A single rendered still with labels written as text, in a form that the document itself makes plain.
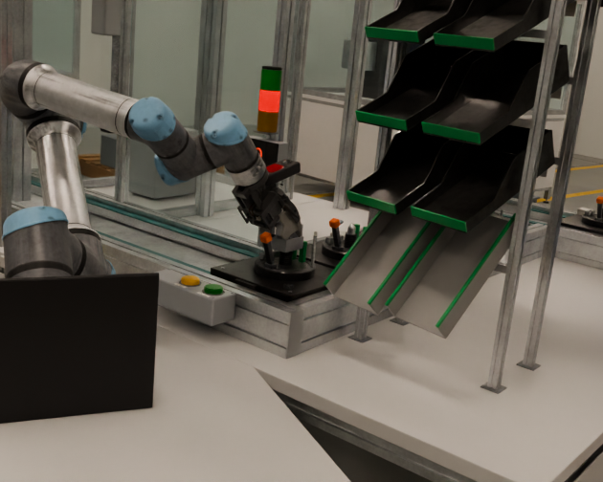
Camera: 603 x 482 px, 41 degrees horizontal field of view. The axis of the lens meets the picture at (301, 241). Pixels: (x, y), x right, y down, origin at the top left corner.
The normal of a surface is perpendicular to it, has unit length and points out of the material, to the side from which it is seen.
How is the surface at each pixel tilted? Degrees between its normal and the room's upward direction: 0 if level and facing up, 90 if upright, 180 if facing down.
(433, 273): 45
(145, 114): 54
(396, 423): 0
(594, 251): 90
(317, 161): 90
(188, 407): 0
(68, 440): 0
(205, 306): 90
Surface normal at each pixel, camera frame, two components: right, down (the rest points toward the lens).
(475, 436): 0.10, -0.96
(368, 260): -0.47, -0.61
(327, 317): 0.78, 0.23
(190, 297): -0.63, 0.15
